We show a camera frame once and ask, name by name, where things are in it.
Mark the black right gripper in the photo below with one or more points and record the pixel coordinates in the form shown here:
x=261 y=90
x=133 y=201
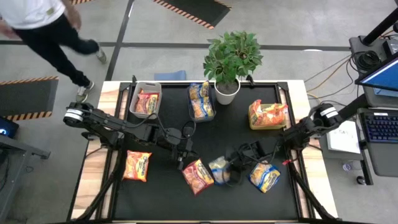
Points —
x=255 y=152

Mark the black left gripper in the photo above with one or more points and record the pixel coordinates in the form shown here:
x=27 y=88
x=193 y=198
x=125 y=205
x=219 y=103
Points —
x=180 y=146

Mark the blue Maruchan noodle pack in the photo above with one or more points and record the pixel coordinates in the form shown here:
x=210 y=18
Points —
x=264 y=178
x=199 y=91
x=219 y=169
x=202 y=109

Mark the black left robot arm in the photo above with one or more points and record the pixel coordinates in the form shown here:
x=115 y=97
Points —
x=109 y=124

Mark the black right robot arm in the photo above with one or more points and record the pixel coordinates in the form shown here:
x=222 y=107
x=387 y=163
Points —
x=298 y=134

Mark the dark transparent plastic bin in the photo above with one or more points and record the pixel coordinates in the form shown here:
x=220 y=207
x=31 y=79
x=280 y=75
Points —
x=202 y=120

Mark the black table mat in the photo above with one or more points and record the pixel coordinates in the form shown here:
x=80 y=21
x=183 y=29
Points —
x=174 y=205

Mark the yellow-green plastic bin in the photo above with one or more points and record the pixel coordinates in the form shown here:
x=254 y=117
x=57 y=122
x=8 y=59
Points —
x=267 y=127

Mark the small red tag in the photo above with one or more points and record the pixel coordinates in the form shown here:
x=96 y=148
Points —
x=286 y=161

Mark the white plastic bin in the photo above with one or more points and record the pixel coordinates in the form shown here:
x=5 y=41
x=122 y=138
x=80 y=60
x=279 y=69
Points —
x=134 y=105

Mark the small black clamp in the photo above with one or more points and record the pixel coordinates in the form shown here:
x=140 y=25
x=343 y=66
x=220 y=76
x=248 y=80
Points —
x=250 y=80
x=134 y=78

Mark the green plant in white pot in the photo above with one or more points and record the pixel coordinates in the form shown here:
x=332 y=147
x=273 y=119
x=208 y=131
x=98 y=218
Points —
x=231 y=59

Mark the white paper sheet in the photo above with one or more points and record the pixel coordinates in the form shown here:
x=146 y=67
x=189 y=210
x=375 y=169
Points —
x=343 y=140

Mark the clear plastic bottle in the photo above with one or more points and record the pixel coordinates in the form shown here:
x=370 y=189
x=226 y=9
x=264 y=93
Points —
x=347 y=167

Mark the black caster wheel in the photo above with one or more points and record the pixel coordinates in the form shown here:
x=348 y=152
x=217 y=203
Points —
x=360 y=180

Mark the black diagonal stand beam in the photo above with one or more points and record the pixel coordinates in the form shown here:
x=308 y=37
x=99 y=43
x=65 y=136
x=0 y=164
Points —
x=354 y=104

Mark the black hazard-striped floor mat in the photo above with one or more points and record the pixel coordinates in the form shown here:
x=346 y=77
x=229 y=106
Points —
x=199 y=9
x=81 y=1
x=25 y=99

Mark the laptop computer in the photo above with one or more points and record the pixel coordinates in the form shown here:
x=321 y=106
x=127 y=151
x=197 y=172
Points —
x=385 y=158

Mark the black keyboard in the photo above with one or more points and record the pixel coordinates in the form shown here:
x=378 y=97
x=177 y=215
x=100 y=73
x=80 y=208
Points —
x=382 y=127

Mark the computer monitor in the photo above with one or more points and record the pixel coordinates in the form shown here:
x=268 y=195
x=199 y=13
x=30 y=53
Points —
x=382 y=77

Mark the grey stand base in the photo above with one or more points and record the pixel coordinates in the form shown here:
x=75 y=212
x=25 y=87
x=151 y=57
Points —
x=357 y=43

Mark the grey desk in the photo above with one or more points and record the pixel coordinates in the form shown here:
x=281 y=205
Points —
x=12 y=174

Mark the black device with blue light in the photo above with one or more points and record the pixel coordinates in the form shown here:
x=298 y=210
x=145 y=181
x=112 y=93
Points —
x=7 y=127

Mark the black stand pole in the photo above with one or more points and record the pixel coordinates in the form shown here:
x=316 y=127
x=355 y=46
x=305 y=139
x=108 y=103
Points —
x=381 y=28

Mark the person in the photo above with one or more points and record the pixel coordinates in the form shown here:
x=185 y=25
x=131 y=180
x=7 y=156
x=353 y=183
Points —
x=31 y=12

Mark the black metal table frame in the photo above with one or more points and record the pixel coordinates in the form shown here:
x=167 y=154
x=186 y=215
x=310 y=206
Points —
x=295 y=186

